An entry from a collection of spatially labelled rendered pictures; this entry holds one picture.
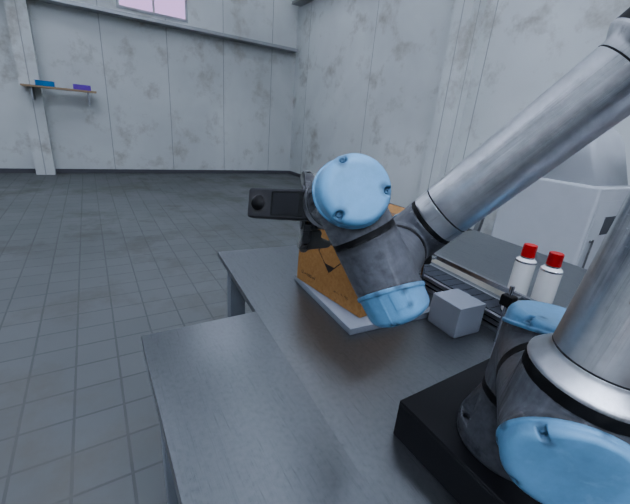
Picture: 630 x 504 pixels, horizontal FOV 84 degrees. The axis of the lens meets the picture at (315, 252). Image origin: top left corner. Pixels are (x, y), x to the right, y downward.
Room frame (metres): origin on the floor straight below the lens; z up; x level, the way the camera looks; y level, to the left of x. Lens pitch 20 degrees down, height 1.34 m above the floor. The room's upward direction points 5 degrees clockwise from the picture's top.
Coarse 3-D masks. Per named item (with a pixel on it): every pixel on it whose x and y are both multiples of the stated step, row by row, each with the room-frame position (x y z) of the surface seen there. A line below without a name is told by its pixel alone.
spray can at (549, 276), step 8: (552, 256) 0.83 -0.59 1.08; (560, 256) 0.82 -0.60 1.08; (544, 264) 0.85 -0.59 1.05; (552, 264) 0.82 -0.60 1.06; (560, 264) 0.82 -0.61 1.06; (544, 272) 0.83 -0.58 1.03; (552, 272) 0.81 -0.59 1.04; (560, 272) 0.81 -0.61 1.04; (536, 280) 0.84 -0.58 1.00; (544, 280) 0.82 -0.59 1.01; (552, 280) 0.81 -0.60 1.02; (560, 280) 0.82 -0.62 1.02; (536, 288) 0.83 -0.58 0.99; (544, 288) 0.82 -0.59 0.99; (552, 288) 0.81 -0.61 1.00; (536, 296) 0.83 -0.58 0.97; (544, 296) 0.81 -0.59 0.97; (552, 296) 0.81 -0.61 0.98
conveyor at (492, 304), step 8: (424, 272) 1.14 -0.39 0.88; (432, 272) 1.15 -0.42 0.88; (440, 272) 1.15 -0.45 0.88; (440, 280) 1.08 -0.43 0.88; (448, 280) 1.08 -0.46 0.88; (456, 280) 1.09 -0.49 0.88; (456, 288) 1.02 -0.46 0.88; (464, 288) 1.03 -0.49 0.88; (472, 288) 1.04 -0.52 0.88; (480, 296) 0.98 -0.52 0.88; (488, 296) 0.98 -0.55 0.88; (488, 304) 0.93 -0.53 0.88; (496, 304) 0.93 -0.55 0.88; (496, 312) 0.88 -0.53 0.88
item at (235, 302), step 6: (228, 276) 1.26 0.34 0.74; (228, 282) 1.26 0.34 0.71; (228, 288) 1.26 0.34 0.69; (234, 288) 1.23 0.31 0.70; (228, 294) 1.26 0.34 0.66; (234, 294) 1.23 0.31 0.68; (240, 294) 1.25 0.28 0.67; (228, 300) 1.26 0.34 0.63; (234, 300) 1.23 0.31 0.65; (240, 300) 1.25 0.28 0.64; (228, 306) 1.26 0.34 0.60; (234, 306) 1.23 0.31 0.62; (240, 306) 1.25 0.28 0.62; (228, 312) 1.26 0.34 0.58; (234, 312) 1.23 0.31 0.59; (240, 312) 1.25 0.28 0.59
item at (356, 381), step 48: (480, 240) 1.79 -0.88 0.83; (240, 288) 1.00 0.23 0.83; (288, 288) 1.02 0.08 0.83; (480, 288) 1.16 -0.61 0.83; (576, 288) 1.24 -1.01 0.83; (288, 336) 0.75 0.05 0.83; (336, 336) 0.77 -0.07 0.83; (384, 336) 0.79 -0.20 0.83; (432, 336) 0.81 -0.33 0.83; (480, 336) 0.83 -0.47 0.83; (336, 384) 0.59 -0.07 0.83; (384, 384) 0.60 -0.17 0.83; (432, 384) 0.62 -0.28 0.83; (336, 432) 0.47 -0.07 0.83; (384, 432) 0.48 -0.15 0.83; (384, 480) 0.39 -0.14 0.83; (432, 480) 0.39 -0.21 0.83
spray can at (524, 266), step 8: (528, 248) 0.88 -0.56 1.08; (536, 248) 0.88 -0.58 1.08; (520, 256) 0.90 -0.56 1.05; (528, 256) 0.88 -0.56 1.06; (520, 264) 0.88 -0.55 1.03; (528, 264) 0.87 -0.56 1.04; (536, 264) 0.87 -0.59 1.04; (512, 272) 0.89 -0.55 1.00; (520, 272) 0.87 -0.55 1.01; (528, 272) 0.87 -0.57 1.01; (512, 280) 0.88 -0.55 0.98; (520, 280) 0.87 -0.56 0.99; (528, 280) 0.87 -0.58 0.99; (520, 288) 0.87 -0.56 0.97; (528, 288) 0.87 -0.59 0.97
